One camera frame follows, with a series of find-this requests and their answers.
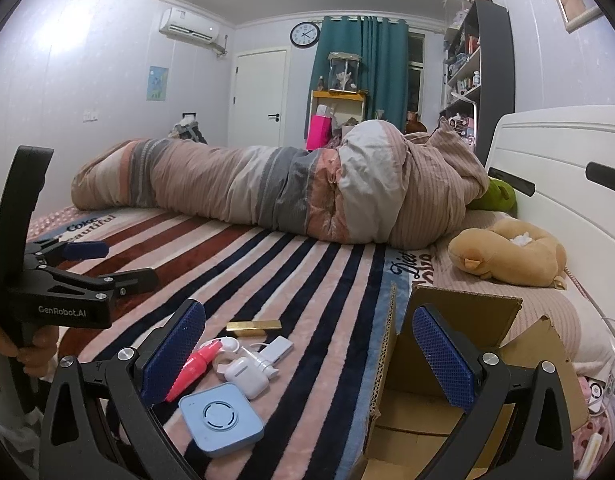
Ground white earbuds case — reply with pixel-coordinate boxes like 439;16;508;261
224;358;269;400

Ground white wall switch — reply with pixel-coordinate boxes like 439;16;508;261
83;110;98;122

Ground rolled pink grey duvet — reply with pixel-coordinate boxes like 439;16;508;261
71;119;490;250

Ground person's left hand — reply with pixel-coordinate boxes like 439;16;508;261
0;326;59;378

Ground white bed headboard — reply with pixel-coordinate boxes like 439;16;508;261
486;105;615;340

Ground pink pillow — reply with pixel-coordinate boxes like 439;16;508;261
429;232;613;380

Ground light blue square device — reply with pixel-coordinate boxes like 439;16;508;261
178;384;264;458

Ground pink gift bag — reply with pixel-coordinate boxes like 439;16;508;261
306;115;332;151

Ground white charger with cable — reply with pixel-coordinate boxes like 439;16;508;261
242;336;294;379

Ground white door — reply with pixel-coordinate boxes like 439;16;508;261
228;49;288;148

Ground blue wall poster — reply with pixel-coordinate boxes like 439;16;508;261
146;66;168;102

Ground brown cardboard box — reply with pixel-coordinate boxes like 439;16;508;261
351;287;588;479

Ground white round earphone case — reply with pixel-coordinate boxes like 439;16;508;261
199;337;241;366

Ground round wall clock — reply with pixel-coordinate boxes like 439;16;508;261
290;22;321;49

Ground pink tube bottle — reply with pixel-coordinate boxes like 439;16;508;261
165;339;222;403

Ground dark bookshelf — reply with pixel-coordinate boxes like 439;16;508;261
440;0;516;162

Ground glass display case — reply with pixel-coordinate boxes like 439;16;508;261
328;52;362;93

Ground gold rectangular bar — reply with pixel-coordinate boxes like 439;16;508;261
225;320;282;337

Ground tan plush toy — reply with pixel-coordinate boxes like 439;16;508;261
449;218;567;289

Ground green plush toy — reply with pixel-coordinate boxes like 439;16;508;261
468;178;517;212

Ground teal curtain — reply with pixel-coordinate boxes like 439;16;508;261
309;15;408;129

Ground white air conditioner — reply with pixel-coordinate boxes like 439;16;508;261
158;6;227;55

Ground striped plush blanket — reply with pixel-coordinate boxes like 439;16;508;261
30;208;433;479

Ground yellow white side shelf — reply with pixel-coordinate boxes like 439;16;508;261
307;90;367;125

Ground framed wall picture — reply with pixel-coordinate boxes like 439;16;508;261
557;0;603;34

